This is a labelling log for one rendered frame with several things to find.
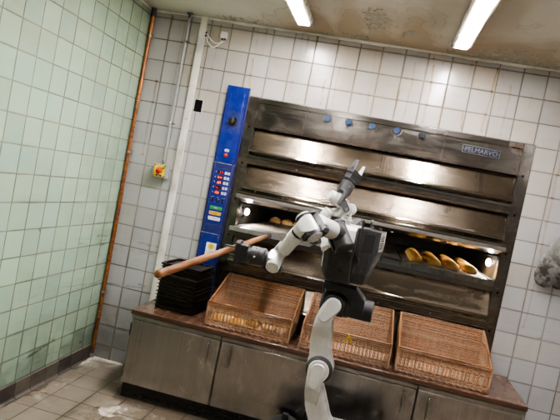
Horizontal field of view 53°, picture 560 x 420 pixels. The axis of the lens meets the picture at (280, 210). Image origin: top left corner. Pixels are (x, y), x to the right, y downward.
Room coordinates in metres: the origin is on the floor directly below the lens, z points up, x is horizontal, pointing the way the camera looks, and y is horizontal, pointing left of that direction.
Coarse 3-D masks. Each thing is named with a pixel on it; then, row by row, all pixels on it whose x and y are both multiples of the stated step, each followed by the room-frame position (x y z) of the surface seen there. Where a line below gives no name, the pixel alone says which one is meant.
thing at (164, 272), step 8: (248, 240) 3.09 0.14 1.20; (256, 240) 3.22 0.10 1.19; (224, 248) 2.63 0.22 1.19; (232, 248) 2.74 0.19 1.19; (200, 256) 2.30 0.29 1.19; (208, 256) 2.37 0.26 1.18; (216, 256) 2.48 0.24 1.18; (176, 264) 2.03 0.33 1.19; (184, 264) 2.09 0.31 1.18; (192, 264) 2.18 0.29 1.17; (160, 272) 1.88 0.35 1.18; (168, 272) 1.94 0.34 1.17
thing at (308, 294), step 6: (252, 282) 3.97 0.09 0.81; (258, 294) 3.93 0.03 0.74; (306, 294) 3.90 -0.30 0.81; (312, 294) 3.90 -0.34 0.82; (306, 300) 3.89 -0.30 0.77; (318, 300) 3.88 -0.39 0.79; (270, 306) 3.88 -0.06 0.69; (294, 306) 3.88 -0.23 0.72; (306, 306) 3.88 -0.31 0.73; (300, 312) 3.84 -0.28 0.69; (396, 312) 3.81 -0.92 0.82; (408, 312) 3.80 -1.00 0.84; (396, 318) 3.79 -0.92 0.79; (414, 318) 3.78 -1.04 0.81; (396, 324) 3.78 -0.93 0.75; (396, 330) 3.76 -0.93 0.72
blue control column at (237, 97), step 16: (240, 96) 3.97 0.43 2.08; (224, 112) 3.99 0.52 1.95; (240, 112) 3.97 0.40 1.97; (224, 128) 3.98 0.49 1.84; (240, 128) 3.96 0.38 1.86; (224, 144) 3.98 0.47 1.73; (224, 160) 3.98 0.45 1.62; (208, 224) 3.98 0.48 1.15; (224, 224) 3.98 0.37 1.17; (208, 240) 3.98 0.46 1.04
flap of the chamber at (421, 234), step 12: (264, 204) 3.91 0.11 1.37; (276, 204) 3.79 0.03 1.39; (288, 204) 3.78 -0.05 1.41; (336, 216) 3.72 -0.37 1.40; (348, 216) 3.71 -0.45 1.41; (384, 228) 3.75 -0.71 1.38; (396, 228) 3.65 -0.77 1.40; (408, 228) 3.64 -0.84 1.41; (432, 240) 3.78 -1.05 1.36; (444, 240) 3.66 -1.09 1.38; (456, 240) 3.59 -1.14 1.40; (468, 240) 3.58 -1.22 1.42; (492, 252) 3.73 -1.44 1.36
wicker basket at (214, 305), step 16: (224, 288) 3.84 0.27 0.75; (240, 288) 3.90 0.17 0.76; (256, 288) 3.90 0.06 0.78; (272, 288) 3.88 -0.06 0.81; (288, 288) 3.87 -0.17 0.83; (208, 304) 3.48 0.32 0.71; (224, 304) 3.47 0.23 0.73; (240, 304) 3.87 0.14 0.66; (256, 304) 3.86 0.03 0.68; (272, 304) 3.85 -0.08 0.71; (288, 304) 3.84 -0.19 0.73; (208, 320) 3.48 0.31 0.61; (240, 320) 3.45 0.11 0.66; (256, 320) 3.44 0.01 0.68; (272, 320) 3.42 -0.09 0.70; (288, 320) 3.41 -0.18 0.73; (256, 336) 3.43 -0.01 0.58; (272, 336) 3.42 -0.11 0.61; (288, 336) 3.40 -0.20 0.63
